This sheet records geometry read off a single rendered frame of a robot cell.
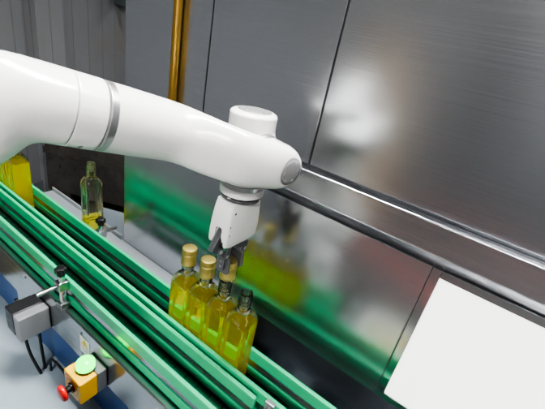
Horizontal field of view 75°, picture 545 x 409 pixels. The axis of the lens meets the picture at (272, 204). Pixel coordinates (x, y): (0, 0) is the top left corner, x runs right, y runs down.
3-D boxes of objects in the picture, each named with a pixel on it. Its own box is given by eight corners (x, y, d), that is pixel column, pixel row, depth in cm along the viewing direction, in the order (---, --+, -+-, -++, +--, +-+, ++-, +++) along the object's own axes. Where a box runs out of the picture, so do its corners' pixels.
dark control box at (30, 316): (52, 329, 103) (49, 307, 100) (21, 344, 97) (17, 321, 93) (37, 313, 107) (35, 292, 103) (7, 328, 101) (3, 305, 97)
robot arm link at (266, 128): (276, 187, 66) (246, 169, 72) (291, 117, 61) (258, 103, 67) (242, 193, 61) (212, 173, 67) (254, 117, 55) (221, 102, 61)
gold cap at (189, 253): (199, 264, 84) (200, 248, 82) (186, 269, 81) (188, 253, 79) (190, 256, 85) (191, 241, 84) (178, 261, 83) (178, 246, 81)
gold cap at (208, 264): (217, 275, 81) (220, 260, 79) (206, 281, 78) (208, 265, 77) (206, 268, 83) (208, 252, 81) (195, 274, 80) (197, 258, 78)
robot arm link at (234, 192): (242, 167, 72) (240, 181, 74) (211, 175, 66) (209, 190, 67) (275, 182, 69) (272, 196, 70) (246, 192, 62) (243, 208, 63)
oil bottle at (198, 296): (212, 348, 92) (222, 283, 83) (196, 362, 87) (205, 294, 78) (196, 337, 94) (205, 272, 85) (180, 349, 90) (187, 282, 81)
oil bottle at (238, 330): (246, 376, 86) (261, 310, 77) (230, 392, 82) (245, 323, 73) (229, 363, 89) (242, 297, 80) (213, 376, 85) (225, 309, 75)
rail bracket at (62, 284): (73, 309, 95) (70, 269, 90) (44, 323, 90) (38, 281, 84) (65, 301, 97) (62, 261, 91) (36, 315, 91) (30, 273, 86)
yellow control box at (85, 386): (107, 387, 91) (107, 368, 88) (79, 408, 85) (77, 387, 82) (92, 371, 94) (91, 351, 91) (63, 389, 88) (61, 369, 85)
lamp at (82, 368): (100, 368, 87) (99, 359, 86) (81, 379, 84) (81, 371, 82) (89, 357, 89) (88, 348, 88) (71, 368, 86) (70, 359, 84)
